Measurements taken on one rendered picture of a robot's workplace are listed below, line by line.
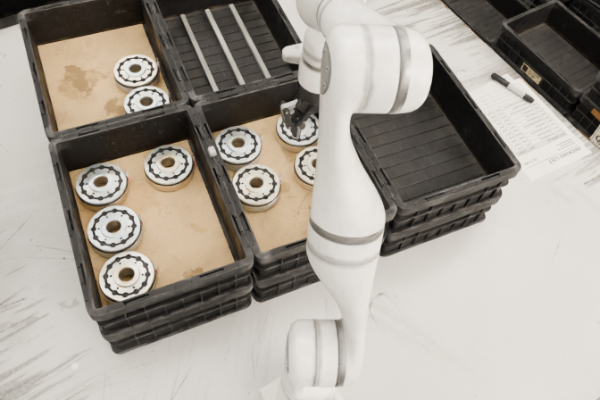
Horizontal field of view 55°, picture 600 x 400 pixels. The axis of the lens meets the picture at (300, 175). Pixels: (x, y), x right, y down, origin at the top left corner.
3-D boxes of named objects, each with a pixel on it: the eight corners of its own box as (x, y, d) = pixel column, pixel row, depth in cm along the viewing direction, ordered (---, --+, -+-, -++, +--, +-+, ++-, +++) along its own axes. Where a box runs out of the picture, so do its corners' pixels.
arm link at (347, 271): (393, 246, 67) (311, 244, 67) (362, 402, 81) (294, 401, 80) (379, 203, 75) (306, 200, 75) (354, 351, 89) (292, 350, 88)
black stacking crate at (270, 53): (312, 104, 143) (317, 71, 134) (195, 136, 135) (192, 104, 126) (255, 1, 162) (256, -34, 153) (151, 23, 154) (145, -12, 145)
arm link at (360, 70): (334, 37, 54) (311, 254, 67) (431, 42, 56) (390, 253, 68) (320, 12, 62) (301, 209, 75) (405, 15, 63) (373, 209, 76)
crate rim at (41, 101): (192, 110, 127) (191, 102, 125) (49, 146, 119) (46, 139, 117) (145, -6, 146) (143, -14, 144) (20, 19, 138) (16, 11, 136)
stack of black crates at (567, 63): (589, 124, 237) (637, 64, 208) (537, 153, 226) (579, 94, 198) (521, 61, 254) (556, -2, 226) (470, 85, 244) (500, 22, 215)
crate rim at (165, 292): (256, 267, 107) (256, 262, 105) (91, 325, 99) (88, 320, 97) (192, 110, 127) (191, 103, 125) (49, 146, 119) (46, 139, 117)
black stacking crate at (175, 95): (194, 136, 135) (190, 104, 125) (62, 171, 127) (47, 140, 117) (149, 24, 154) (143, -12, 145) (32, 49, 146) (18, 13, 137)
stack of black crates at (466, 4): (521, 61, 254) (544, 20, 235) (470, 84, 244) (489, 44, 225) (462, 5, 272) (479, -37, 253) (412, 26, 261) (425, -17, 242)
